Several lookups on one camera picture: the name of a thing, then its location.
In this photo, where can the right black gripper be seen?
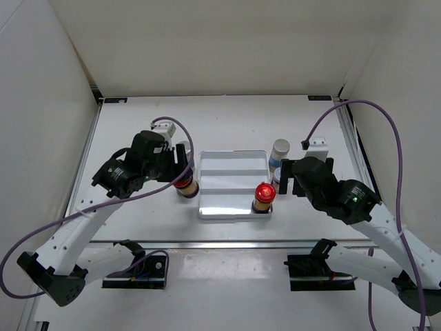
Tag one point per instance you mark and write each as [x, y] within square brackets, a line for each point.
[286, 174]

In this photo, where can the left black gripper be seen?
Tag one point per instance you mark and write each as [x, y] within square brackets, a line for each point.
[174, 167]

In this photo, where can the red-lid sauce jar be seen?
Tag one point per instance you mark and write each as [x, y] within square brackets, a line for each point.
[264, 196]
[188, 188]

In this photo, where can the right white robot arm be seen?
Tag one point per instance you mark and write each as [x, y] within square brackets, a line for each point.
[413, 271]

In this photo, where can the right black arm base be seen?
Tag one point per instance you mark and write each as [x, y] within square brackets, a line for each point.
[310, 272]

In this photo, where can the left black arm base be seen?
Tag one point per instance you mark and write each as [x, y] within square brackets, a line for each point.
[149, 274]

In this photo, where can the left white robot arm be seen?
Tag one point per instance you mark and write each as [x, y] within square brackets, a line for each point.
[60, 267]

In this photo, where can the left silver-lid shaker bottle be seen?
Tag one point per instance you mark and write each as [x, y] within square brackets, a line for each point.
[188, 151]

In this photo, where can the silver-lid shaker bottle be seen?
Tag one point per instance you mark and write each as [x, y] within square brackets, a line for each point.
[188, 151]
[280, 150]

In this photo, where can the right silver-lid shaker bottle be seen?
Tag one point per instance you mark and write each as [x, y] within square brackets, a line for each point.
[280, 150]

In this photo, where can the right white-lid small jar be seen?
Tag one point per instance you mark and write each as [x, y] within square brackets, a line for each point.
[275, 181]

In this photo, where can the white plastic organizer tray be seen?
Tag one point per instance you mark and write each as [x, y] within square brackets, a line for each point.
[227, 184]

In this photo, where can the right black table label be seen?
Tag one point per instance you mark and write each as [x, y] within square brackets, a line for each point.
[319, 97]

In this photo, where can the black table label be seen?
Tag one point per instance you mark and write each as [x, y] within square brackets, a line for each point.
[115, 100]
[319, 97]

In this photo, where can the left black table label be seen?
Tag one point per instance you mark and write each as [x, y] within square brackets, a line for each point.
[115, 100]

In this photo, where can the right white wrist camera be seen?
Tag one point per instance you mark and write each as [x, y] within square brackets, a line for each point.
[318, 148]

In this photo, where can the right aluminium rail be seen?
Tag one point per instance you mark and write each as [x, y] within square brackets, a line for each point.
[357, 153]

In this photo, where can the aluminium rail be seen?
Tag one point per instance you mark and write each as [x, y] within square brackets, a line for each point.
[83, 160]
[210, 245]
[357, 153]

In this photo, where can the left aluminium rail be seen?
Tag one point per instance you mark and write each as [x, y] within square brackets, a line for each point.
[83, 160]

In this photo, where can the front aluminium rail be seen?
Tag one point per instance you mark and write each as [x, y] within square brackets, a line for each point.
[210, 245]

